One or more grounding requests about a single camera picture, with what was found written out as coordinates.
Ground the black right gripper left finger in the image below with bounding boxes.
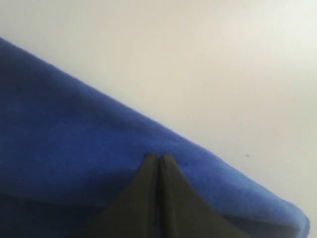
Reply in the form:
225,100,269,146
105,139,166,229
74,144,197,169
81,154,159,238

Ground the blue towel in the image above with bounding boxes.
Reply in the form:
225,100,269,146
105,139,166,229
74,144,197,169
0,40,310,238

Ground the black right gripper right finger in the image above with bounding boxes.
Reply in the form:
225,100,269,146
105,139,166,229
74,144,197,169
158,154,250,238

